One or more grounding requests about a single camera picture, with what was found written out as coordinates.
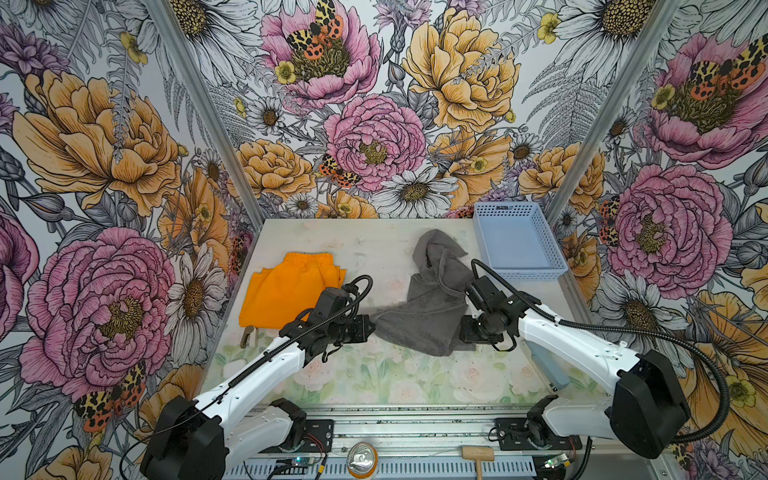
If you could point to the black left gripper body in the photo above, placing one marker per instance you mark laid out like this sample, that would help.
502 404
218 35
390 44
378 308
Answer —
346 331

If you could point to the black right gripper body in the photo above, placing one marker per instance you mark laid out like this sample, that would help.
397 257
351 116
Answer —
481 330

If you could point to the orange drawstring shorts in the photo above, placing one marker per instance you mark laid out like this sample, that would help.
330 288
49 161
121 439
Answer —
275 296

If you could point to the grey garment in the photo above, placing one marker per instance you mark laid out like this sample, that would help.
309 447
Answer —
429 320

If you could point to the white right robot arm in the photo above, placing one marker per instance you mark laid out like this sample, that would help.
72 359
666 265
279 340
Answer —
645 407

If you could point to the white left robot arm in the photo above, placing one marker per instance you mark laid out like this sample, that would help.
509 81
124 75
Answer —
204 437

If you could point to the light blue perforated laundry basket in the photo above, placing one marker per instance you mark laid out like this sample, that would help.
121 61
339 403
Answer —
516 241

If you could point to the grey blue rectangular block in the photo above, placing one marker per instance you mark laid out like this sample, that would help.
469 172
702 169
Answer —
549 367

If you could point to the small grey clip on table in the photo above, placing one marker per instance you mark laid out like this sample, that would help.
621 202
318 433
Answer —
249 336

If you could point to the orange rimmed tape roll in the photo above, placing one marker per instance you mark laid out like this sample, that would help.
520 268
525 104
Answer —
362 461

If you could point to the small wooden mallet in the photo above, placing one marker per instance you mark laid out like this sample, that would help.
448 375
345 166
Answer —
478 455

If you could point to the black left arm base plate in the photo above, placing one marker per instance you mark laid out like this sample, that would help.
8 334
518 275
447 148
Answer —
307 436

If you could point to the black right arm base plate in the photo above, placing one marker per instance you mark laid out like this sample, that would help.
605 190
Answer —
518 433

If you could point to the aluminium front rail frame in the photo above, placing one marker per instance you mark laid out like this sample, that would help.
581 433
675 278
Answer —
422 443

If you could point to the aluminium frame corner post left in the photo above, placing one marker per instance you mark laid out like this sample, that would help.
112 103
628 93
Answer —
188 72

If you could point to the aluminium frame corner post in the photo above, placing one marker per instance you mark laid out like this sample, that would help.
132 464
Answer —
659 20
188 72

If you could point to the aluminium frame corner post right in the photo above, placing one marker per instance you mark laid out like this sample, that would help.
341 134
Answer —
659 20

